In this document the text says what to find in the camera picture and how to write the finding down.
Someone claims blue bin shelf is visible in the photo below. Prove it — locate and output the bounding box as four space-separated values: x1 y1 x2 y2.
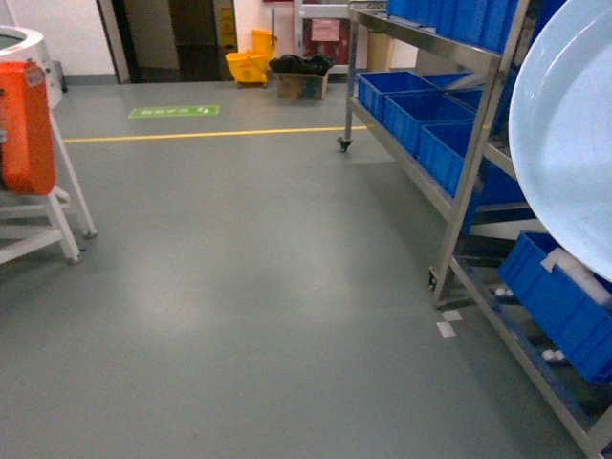
417 122 525 234
383 93 476 158
498 231 611 383
357 71 440 124

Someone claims white machine stand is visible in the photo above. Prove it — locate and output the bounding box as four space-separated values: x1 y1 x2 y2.
1 25 98 265

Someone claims light blue oval tray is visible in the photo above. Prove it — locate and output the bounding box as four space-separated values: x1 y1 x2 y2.
509 1 611 279

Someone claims blue bin near shelf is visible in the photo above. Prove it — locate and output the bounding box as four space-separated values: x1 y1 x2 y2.
417 122 525 234

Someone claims yellow mop bucket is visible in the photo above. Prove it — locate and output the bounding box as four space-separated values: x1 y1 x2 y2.
226 29 276 87

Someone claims blue bins top shelf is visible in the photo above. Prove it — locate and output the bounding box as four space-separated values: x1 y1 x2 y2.
385 0 570 55

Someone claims stainless steel shelf rack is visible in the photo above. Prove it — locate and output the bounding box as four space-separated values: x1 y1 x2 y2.
339 1 611 458

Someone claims blue bin bottom shelf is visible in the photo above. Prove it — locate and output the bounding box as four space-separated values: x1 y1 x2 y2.
498 231 611 383

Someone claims orange machine cover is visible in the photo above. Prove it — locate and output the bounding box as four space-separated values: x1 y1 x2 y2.
1 61 55 196

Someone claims blue bin middle shelf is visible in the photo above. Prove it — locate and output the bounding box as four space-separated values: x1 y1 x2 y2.
383 93 476 158

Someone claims blue bin far shelf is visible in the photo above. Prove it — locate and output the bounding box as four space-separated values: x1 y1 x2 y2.
357 71 440 124

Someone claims cardboard box with black bags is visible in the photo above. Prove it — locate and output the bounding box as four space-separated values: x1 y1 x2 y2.
269 55 335 101

